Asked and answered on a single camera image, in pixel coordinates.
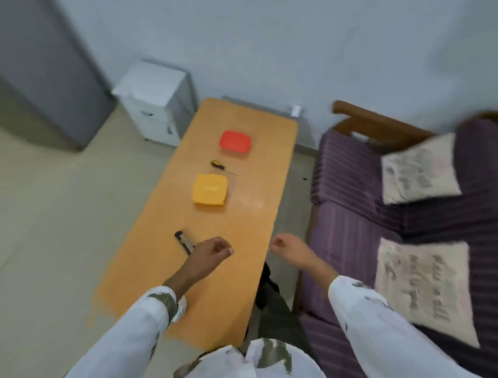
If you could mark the yellow plastic container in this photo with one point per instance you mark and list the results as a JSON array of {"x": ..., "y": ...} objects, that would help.
[{"x": 210, "y": 189}]

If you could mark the person's left fingers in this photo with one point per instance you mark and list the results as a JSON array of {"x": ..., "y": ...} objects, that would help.
[{"x": 223, "y": 247}]

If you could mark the black utility knife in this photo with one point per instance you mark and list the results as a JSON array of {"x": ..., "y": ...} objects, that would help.
[{"x": 183, "y": 242}]

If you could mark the person's right hand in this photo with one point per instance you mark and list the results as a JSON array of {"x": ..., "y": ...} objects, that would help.
[{"x": 290, "y": 249}]

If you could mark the person's left hand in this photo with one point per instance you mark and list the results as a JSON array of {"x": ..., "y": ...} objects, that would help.
[{"x": 208, "y": 255}]

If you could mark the orange wooden table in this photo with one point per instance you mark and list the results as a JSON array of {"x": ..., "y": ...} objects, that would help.
[{"x": 210, "y": 218}]

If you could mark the person's right fingers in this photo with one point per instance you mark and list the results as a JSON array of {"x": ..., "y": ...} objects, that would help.
[{"x": 278, "y": 243}]

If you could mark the grey cabinet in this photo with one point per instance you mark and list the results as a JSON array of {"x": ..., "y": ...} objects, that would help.
[{"x": 46, "y": 70}]

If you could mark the black yellow screwdriver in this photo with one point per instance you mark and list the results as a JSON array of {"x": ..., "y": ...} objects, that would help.
[{"x": 220, "y": 166}]

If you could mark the person's right forearm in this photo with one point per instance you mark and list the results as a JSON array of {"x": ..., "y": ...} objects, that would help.
[{"x": 381, "y": 331}]

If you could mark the red plastic container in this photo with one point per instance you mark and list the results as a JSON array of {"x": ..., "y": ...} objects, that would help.
[{"x": 235, "y": 141}]

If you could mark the purple striped sofa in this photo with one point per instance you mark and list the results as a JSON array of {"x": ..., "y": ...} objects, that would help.
[{"x": 389, "y": 233}]

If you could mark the person's left forearm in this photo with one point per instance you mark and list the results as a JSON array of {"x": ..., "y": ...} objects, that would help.
[{"x": 132, "y": 335}]

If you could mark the white drawer cabinet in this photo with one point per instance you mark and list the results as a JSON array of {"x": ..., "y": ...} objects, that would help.
[{"x": 155, "y": 103}]

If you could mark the white wall socket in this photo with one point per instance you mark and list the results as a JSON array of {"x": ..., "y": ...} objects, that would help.
[{"x": 296, "y": 110}]

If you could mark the cream printed cushion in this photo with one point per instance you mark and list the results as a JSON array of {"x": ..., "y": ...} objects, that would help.
[
  {"x": 420, "y": 169},
  {"x": 428, "y": 288}
]

